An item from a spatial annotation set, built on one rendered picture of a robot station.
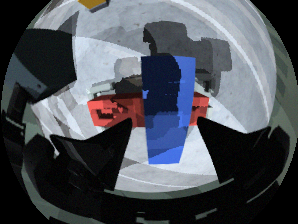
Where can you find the yellow block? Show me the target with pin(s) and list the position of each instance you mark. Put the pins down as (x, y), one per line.
(90, 3)

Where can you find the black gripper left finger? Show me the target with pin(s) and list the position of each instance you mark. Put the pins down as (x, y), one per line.
(102, 154)

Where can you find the blue rectangular block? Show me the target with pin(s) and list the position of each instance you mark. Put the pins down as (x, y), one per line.
(167, 92)

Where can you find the dark grey square frame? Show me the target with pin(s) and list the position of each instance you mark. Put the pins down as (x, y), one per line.
(98, 8)

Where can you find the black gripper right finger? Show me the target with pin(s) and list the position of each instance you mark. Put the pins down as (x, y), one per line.
(228, 147)

